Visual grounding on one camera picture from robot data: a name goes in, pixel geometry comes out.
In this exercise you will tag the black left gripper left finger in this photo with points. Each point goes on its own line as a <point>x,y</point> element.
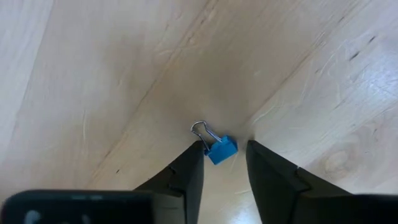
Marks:
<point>186,174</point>

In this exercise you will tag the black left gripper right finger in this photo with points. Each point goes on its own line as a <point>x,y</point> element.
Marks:
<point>273,180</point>

